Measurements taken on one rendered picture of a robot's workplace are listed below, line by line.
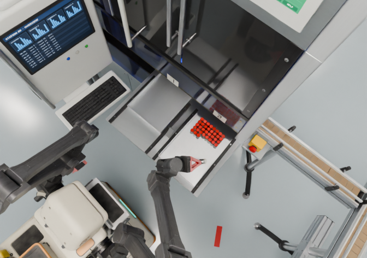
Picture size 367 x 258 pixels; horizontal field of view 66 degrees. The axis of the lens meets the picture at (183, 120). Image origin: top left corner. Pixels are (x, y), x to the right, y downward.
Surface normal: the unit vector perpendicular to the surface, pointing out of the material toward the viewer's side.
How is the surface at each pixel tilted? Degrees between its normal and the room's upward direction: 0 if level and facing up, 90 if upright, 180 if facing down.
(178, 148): 0
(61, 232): 48
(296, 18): 90
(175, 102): 0
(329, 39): 90
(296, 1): 90
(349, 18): 90
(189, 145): 0
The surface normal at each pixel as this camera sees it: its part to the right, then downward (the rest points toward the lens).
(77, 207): 0.52, -0.68
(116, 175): 0.06, -0.33
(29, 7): 0.69, 0.69
